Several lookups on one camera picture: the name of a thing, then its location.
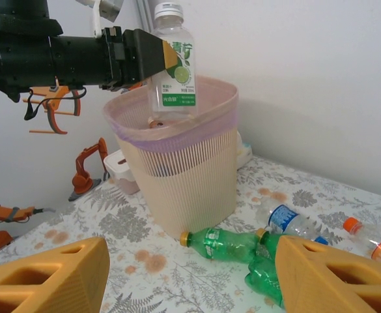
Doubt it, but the pink plastic bin liner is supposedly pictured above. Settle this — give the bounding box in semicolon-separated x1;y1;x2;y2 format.
103;75;240;151

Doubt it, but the thin black cable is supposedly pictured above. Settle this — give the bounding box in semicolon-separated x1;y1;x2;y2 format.
23;85;87;121

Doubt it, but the clear bottle blue label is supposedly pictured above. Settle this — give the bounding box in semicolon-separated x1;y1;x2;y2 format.
257;203;330;245

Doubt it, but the clear bottle green lime label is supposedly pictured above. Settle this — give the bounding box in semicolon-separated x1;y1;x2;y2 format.
147;1;199;123

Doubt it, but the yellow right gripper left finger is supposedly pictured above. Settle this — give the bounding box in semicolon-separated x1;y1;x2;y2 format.
0;237;110;313

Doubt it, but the aluminium corner post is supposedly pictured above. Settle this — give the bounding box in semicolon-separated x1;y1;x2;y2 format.
137;0;155;33

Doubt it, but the orange claw wall sticker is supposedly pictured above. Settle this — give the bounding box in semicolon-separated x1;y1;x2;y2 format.
22;81;87;135

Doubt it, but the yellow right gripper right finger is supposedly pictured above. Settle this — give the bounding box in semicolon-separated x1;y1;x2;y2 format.
274;235;381;313

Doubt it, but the clear bottle orange cap label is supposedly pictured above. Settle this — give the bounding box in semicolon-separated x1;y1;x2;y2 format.
343;216;381;268

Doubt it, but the white tissue pack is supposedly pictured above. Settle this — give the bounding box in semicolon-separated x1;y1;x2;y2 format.
236;130;253;170

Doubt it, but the beige slatted waste bin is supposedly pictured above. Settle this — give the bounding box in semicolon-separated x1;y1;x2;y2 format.
103;75;240;241

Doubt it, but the white lidded container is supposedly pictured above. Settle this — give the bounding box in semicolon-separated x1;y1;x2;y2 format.
103;149;142;196

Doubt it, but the floral patterned tablecloth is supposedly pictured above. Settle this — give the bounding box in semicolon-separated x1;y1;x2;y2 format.
0;156;381;313

